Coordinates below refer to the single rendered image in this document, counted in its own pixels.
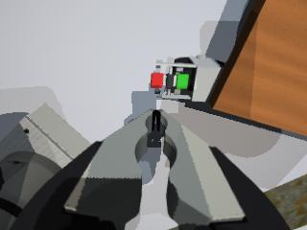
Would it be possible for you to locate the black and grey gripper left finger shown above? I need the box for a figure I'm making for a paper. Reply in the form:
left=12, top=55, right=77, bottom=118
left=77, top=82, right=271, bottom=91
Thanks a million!
left=10, top=108, right=156, bottom=230

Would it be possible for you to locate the brown wooden dolly with black wheels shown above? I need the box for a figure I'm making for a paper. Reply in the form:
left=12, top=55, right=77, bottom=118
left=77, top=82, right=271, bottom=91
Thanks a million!
left=151, top=0, right=307, bottom=136

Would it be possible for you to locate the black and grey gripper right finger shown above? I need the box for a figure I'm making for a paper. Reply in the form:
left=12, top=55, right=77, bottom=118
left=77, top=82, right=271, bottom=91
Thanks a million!
left=156, top=109, right=291, bottom=230

